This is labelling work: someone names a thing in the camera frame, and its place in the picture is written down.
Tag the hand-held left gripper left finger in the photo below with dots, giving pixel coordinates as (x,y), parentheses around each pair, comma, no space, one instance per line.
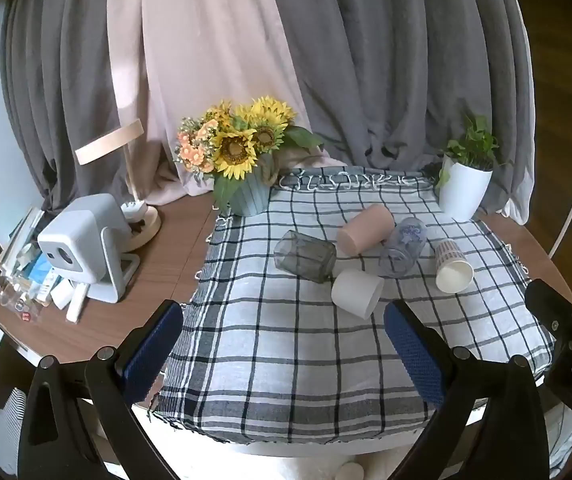
(152,350)

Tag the white remote control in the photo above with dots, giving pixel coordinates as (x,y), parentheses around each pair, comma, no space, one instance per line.
(76,302)

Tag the pink cup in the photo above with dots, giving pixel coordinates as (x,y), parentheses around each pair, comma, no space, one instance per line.
(366,232)

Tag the pink curtain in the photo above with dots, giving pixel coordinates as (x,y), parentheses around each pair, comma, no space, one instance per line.
(196,45)

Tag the grey glass cup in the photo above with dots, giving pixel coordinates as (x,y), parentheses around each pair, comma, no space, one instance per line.
(306,257)

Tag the sunflower bouquet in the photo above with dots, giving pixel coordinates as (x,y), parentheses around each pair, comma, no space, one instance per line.
(236,147)

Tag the striped cloth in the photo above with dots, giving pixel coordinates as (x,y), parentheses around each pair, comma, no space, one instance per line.
(11,420)

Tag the white cup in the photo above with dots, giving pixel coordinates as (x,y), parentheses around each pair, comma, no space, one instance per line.
(357,292)

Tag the white projector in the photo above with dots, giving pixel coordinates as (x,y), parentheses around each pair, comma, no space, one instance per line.
(81,240)

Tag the white desk lamp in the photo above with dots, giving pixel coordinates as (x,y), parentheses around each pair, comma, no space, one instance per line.
(111,140)

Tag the patterned paper cup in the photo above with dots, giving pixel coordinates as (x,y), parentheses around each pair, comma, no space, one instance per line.
(452,270)

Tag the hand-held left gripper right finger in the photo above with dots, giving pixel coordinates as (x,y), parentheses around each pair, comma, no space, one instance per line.
(413,350)

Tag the green plant in white pot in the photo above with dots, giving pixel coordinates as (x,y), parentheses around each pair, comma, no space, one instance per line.
(463,190)

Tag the blue-grey ribbed vase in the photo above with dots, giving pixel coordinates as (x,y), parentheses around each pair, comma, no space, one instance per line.
(252,195)

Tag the clear star-print glass cup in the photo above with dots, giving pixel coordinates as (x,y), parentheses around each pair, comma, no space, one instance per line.
(403,247)

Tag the black and white plaid cloth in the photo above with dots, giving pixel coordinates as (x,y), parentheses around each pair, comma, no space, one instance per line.
(276,340)

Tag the blue box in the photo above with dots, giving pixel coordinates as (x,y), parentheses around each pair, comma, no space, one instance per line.
(43,270)

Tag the grey curtain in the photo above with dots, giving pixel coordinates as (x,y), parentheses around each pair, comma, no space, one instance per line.
(56,85)
(391,60)

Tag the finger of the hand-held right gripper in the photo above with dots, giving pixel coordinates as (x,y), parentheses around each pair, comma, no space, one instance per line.
(553,310)

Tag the white plug adapter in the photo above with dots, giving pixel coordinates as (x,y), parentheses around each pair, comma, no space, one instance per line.
(133,208)

